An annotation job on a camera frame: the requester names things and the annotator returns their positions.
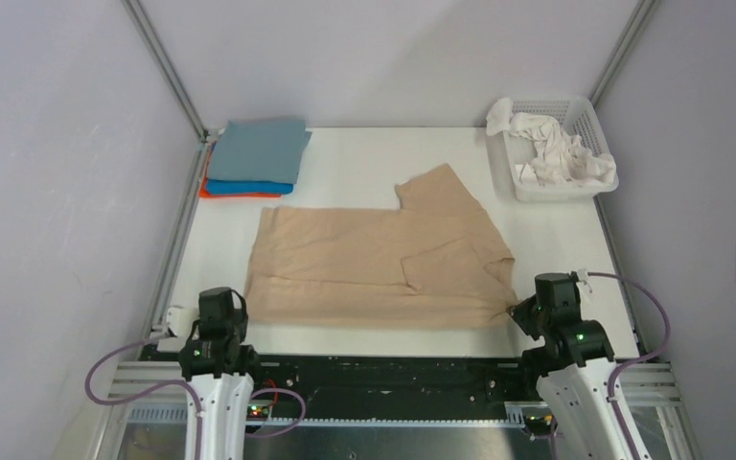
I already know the beige t shirt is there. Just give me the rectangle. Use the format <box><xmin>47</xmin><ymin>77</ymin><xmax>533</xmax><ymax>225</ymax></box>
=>
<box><xmin>245</xmin><ymin>164</ymin><xmax>518</xmax><ymax>329</ymax></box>

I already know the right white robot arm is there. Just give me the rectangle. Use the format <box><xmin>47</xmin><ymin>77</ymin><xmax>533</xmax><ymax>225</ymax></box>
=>
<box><xmin>509</xmin><ymin>272</ymin><xmax>651</xmax><ymax>459</ymax></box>

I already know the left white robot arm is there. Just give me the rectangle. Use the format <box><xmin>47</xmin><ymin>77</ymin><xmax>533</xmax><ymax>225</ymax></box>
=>
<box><xmin>177</xmin><ymin>287</ymin><xmax>265</xmax><ymax>459</ymax></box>

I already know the left small circuit board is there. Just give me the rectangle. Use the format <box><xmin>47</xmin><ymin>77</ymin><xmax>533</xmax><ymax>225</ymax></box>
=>
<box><xmin>247</xmin><ymin>405</ymin><xmax>271</xmax><ymax>421</ymax></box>

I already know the small circuit board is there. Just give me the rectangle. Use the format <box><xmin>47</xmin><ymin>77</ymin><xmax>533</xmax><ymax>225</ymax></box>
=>
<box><xmin>247</xmin><ymin>405</ymin><xmax>271</xmax><ymax>421</ymax></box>
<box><xmin>524</xmin><ymin>415</ymin><xmax>556</xmax><ymax>437</ymax></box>

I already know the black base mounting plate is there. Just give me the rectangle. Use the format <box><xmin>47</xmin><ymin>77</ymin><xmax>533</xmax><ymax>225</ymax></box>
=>
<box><xmin>255</xmin><ymin>354</ymin><xmax>542</xmax><ymax>423</ymax></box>

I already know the right small circuit board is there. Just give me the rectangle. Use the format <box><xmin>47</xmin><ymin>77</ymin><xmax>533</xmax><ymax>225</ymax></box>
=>
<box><xmin>524</xmin><ymin>415</ymin><xmax>556</xmax><ymax>437</ymax></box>

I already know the orange folded t shirt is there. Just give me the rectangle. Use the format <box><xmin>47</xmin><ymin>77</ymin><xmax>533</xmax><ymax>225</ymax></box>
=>
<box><xmin>198</xmin><ymin>142</ymin><xmax>282</xmax><ymax>199</ymax></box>

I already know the bright blue folded t shirt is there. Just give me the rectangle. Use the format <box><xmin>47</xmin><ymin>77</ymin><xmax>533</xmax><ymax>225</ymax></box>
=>
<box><xmin>207</xmin><ymin>179</ymin><xmax>294</xmax><ymax>196</ymax></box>

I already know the white crumpled t shirt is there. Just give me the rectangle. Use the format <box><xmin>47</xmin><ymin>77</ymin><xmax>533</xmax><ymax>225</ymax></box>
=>
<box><xmin>486</xmin><ymin>96</ymin><xmax>618</xmax><ymax>192</ymax></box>

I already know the grey-blue folded t shirt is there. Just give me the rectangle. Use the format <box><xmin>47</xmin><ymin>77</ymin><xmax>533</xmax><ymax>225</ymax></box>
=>
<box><xmin>207</xmin><ymin>119</ymin><xmax>312</xmax><ymax>184</ymax></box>

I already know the white plastic laundry basket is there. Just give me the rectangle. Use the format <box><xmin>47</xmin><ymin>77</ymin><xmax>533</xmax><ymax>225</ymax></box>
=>
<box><xmin>485</xmin><ymin>95</ymin><xmax>621</xmax><ymax>204</ymax></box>

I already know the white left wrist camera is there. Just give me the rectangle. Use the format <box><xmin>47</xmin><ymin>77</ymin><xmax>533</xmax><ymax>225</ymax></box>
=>
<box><xmin>156</xmin><ymin>305</ymin><xmax>198</xmax><ymax>353</ymax></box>

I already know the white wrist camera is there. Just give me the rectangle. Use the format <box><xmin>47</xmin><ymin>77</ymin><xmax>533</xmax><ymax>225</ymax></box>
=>
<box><xmin>156</xmin><ymin>305</ymin><xmax>198</xmax><ymax>353</ymax></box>
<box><xmin>572</xmin><ymin>268</ymin><xmax>593</xmax><ymax>294</ymax></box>

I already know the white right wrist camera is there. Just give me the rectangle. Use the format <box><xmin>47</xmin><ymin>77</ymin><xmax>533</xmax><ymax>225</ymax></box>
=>
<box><xmin>572</xmin><ymin>268</ymin><xmax>593</xmax><ymax>294</ymax></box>

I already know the front aluminium rail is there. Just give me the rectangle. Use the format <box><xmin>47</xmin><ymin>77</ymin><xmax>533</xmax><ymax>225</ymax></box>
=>
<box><xmin>109</xmin><ymin>355</ymin><xmax>683</xmax><ymax>426</ymax></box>

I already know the right aluminium frame post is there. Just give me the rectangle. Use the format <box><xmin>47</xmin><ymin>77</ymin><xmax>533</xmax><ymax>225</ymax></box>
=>
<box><xmin>588</xmin><ymin>0</ymin><xmax>661</xmax><ymax>108</ymax></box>

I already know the aluminium frame post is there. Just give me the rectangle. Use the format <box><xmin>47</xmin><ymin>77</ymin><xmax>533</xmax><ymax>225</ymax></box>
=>
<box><xmin>121</xmin><ymin>0</ymin><xmax>208</xmax><ymax>142</ymax></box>
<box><xmin>588</xmin><ymin>0</ymin><xmax>661</xmax><ymax>108</ymax></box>

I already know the left aluminium frame post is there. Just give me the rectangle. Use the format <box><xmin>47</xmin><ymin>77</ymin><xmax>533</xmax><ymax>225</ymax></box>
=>
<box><xmin>121</xmin><ymin>0</ymin><xmax>208</xmax><ymax>142</ymax></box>

